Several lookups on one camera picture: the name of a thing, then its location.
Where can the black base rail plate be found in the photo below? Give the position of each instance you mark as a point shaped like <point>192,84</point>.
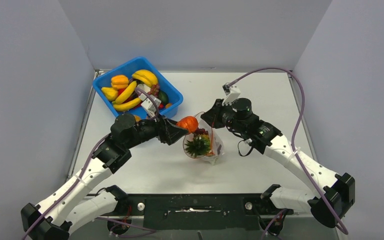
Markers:
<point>216,211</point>

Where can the yellow toy lemon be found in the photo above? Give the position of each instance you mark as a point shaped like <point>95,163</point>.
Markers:
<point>110,93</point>

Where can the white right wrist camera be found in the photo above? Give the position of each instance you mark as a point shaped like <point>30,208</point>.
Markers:
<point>232,93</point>

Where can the yellow toy mango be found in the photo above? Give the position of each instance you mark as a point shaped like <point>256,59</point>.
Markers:
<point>137,118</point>

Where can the orange toy bell pepper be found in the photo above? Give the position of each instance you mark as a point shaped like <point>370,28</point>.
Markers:
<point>119,82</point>

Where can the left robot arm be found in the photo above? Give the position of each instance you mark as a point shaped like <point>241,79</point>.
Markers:
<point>64,211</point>

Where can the yellow banana bunch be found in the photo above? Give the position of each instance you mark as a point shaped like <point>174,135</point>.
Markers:
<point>145,76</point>

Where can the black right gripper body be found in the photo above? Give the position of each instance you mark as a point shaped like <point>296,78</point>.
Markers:
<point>221,117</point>

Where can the dark green toy avocado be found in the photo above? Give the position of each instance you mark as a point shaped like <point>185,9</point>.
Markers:
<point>163,97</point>

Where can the orange toy tangerine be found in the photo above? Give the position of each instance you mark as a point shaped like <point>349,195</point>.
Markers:
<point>189,123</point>

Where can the orange toy pineapple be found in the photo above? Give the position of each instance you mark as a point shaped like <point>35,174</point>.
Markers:
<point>198,146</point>

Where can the white toy garlic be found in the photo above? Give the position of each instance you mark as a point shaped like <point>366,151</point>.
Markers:
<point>144,87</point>

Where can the small red grape bunch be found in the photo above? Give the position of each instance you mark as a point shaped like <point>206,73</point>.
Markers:
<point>154,90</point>

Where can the dark purple toy grapes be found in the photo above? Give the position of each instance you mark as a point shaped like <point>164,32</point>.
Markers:
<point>201,131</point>

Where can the blue plastic bin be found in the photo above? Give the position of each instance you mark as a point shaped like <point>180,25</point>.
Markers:
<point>127,69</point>

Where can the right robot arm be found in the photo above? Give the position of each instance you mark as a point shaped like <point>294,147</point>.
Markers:
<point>330,194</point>

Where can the yellow toy banana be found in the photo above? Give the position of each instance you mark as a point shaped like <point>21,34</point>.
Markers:
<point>123,107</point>
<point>128,91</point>

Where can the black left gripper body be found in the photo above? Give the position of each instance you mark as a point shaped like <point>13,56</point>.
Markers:
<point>163,134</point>

